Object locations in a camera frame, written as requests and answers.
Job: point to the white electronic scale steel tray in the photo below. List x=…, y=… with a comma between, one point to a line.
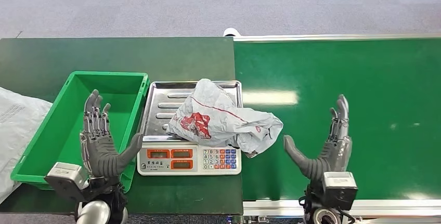
x=186, y=160

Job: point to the grey courier bag package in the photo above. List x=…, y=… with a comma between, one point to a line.
x=220, y=122

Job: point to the silver conveyor side rail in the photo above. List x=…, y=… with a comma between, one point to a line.
x=396, y=207
x=344, y=37

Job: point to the white conveyor roller end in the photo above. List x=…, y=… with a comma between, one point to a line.
x=231, y=32

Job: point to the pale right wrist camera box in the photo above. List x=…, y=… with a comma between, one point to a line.
x=339, y=188

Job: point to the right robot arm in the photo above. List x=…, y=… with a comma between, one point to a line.
x=320, y=212

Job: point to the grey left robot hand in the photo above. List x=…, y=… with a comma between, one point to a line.
x=103, y=153

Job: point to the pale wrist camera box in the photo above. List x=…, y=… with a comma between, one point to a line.
x=339, y=188
x=65, y=179

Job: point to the green conveyor belt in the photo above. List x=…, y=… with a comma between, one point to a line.
x=379, y=95

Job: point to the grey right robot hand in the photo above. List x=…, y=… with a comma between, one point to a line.
x=330, y=157

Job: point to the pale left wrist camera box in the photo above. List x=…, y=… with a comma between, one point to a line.
x=65, y=179

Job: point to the green plastic bin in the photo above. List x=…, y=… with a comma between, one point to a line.
x=62, y=129

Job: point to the white plastic mailer bag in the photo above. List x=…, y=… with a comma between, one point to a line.
x=17, y=129

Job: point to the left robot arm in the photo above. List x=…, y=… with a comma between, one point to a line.
x=100, y=208

